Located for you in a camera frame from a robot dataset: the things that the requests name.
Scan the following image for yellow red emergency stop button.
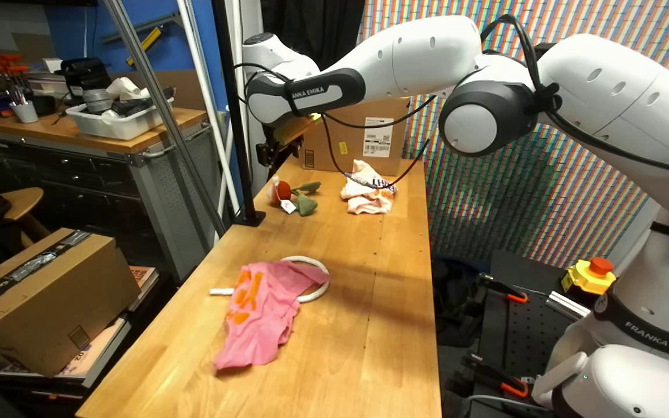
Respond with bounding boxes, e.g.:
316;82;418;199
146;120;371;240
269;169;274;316
559;254;621;300

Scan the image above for cardboard box with black tape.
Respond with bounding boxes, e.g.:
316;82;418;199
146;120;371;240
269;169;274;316
0;228;142;378

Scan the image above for white rope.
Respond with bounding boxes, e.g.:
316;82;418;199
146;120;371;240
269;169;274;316
207;254;334;306

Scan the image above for round wooden stool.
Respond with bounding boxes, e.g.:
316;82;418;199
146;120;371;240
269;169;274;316
0;183;50;243

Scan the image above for white cup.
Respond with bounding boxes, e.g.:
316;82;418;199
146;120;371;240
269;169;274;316
10;100;41;127

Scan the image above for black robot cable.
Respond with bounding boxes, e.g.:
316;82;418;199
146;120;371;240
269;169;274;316
316;11;559;197

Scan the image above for white metal rod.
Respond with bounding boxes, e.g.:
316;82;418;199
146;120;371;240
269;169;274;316
173;0;244;218

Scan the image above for pink shirt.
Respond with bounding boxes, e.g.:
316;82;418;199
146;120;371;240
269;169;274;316
214;259;330;373

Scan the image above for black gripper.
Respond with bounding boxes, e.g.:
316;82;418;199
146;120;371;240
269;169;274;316
252;132;307;182

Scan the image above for orange black clamp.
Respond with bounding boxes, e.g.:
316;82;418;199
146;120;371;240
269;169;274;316
466;350;536;401
479;272;531;306

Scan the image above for red turnip plushie green leaves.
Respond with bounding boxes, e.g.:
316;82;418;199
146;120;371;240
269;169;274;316
269;179;326;218

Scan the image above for peach printed shirt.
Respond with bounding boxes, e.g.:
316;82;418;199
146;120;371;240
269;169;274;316
339;158;400;218

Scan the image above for wooden top workbench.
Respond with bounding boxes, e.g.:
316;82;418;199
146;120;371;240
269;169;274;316
0;102;222;283

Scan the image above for white plastic bin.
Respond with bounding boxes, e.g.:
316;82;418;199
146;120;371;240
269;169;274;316
65;77;177;141

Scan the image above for black perforated metal plate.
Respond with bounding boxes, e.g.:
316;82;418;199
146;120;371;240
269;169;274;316
475;269;586;383

